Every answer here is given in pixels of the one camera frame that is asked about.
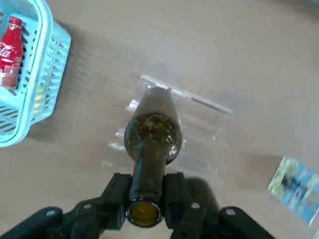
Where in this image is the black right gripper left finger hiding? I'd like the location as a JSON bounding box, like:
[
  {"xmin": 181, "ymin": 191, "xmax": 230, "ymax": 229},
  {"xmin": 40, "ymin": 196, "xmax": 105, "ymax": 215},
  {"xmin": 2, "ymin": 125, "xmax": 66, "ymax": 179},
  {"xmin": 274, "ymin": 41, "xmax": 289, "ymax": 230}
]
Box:
[{"xmin": 0, "ymin": 173, "xmax": 133, "ymax": 239}]

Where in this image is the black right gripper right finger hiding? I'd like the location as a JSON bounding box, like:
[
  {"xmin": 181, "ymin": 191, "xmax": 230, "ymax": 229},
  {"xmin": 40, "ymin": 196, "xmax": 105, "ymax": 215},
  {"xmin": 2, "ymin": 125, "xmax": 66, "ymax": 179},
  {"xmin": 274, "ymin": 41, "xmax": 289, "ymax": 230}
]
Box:
[{"xmin": 162, "ymin": 172, "xmax": 275, "ymax": 239}]

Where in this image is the brown sloped-shoulder wine bottle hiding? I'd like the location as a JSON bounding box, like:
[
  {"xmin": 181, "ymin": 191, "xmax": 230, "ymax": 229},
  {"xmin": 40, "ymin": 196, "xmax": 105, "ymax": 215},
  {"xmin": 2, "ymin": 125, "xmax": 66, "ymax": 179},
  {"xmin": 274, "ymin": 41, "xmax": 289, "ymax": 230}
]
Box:
[{"xmin": 124, "ymin": 86, "xmax": 184, "ymax": 228}]

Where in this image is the clear acrylic stepped shelf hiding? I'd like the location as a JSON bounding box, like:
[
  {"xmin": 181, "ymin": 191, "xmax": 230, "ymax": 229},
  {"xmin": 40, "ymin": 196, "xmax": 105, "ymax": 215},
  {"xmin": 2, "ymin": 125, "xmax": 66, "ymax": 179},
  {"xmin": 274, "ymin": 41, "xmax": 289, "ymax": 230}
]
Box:
[{"xmin": 100, "ymin": 74, "xmax": 234, "ymax": 180}]

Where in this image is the blue printed packet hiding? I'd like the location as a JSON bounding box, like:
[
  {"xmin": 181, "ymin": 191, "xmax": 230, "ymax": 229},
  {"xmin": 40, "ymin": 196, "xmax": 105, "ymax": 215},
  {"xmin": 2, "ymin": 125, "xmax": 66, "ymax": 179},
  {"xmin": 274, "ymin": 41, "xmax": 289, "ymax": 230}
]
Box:
[{"xmin": 267, "ymin": 156, "xmax": 319, "ymax": 224}]

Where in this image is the red cola bottle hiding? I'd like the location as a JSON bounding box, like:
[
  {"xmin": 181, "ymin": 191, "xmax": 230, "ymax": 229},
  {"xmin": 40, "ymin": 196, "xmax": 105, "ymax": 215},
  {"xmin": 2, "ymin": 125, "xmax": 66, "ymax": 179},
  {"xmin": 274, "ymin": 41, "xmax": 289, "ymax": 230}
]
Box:
[{"xmin": 0, "ymin": 16, "xmax": 24, "ymax": 89}]

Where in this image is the light blue plastic basket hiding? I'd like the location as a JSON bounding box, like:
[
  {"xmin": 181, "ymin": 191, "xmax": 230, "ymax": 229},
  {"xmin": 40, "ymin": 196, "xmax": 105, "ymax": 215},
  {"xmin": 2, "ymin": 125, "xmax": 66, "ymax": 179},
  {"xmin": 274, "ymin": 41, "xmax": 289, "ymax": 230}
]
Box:
[{"xmin": 0, "ymin": 0, "xmax": 73, "ymax": 148}]

